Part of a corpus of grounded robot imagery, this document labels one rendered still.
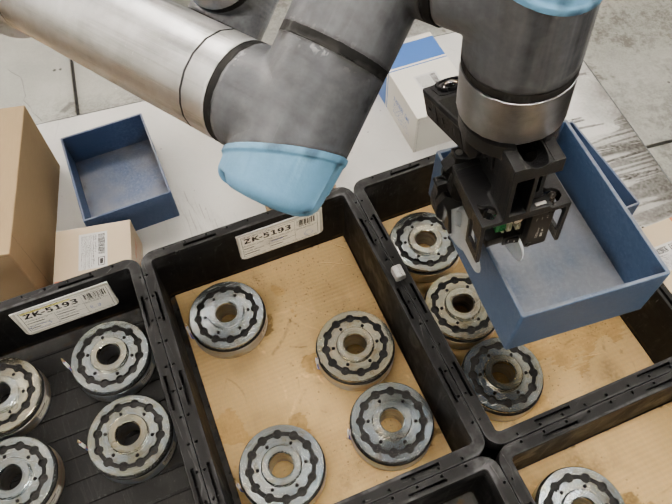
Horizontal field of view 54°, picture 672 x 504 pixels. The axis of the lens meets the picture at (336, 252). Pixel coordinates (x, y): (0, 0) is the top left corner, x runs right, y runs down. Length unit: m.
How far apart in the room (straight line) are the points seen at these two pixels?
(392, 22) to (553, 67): 0.10
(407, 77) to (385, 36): 0.86
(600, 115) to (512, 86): 1.00
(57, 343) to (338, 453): 0.42
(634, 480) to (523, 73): 0.62
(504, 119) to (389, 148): 0.84
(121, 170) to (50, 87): 1.34
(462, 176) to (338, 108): 0.15
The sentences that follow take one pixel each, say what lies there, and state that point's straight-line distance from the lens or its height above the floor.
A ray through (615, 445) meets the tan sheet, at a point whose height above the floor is 0.83.
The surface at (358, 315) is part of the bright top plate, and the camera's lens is 0.89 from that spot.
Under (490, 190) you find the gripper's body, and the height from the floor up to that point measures 1.26.
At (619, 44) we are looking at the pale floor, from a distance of 2.72.
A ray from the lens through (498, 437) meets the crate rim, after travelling 0.78.
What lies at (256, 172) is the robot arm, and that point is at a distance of 0.41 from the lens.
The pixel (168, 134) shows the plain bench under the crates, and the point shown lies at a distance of 1.34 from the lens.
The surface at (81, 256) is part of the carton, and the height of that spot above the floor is 0.77.
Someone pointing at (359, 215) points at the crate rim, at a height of 0.93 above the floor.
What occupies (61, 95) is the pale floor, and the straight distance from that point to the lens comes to 2.58.
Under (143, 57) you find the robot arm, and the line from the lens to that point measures 0.49.
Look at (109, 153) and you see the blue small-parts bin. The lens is 1.34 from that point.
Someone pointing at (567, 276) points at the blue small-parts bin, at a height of 1.07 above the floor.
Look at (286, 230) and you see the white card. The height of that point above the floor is 0.89.
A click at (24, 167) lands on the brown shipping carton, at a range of 1.19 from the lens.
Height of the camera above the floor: 1.66
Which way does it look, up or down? 58 degrees down
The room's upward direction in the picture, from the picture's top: 2 degrees counter-clockwise
